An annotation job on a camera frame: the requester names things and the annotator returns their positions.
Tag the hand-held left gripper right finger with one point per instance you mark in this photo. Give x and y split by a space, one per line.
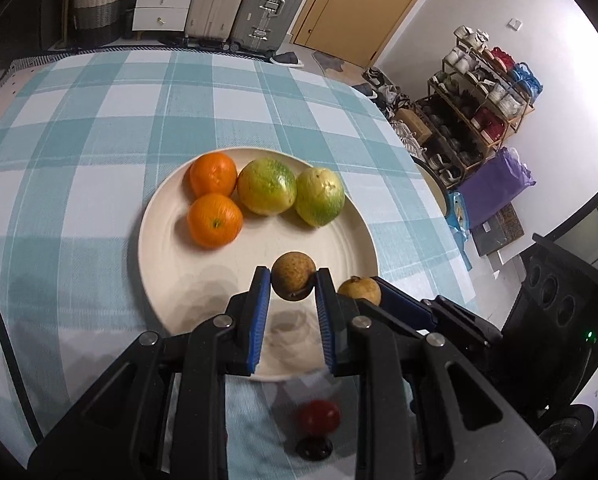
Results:
325 325

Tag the cardboard box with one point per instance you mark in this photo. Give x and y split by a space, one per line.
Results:
414 125

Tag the flat patterned box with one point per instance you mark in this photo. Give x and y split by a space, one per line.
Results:
499 230

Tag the beige suitcase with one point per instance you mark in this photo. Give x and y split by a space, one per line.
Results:
219 0

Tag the white light switch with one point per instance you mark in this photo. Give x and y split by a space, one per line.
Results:
516 23

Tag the brown longan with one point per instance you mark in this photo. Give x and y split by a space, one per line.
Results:
292 275
360 290

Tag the blue plastic bag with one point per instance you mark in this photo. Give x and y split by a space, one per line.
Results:
460 220

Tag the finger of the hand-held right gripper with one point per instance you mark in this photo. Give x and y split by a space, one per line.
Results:
404 304

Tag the pile of shoes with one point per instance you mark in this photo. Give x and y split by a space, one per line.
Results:
391 97

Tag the purple plastic bag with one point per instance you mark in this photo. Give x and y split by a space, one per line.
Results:
496 185

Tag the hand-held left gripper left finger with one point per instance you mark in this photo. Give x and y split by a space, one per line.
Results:
258 325

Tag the wooden door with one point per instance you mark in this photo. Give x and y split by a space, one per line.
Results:
364 5

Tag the cream round plate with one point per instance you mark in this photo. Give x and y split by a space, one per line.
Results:
189 280

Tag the silver suitcase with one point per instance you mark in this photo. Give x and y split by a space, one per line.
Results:
271 5

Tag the wooden shoe rack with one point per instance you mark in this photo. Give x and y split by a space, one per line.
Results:
484 105

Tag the woven laundry basket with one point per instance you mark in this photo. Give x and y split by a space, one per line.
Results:
99 7

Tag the cream enamel bucket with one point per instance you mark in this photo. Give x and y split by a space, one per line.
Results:
429 180

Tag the green yellow citrus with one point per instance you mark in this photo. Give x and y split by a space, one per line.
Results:
320 202
267 186

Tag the orange tangerine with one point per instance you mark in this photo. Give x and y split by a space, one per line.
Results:
215 220
213 174

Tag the dark purple plum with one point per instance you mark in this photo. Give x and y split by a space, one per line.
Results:
314 448

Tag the red tomato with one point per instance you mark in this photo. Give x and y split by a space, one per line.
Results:
320 416

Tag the teal checked tablecloth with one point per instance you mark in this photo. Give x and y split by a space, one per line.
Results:
79 160

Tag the grey doormat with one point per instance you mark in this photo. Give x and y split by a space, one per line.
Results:
329 61

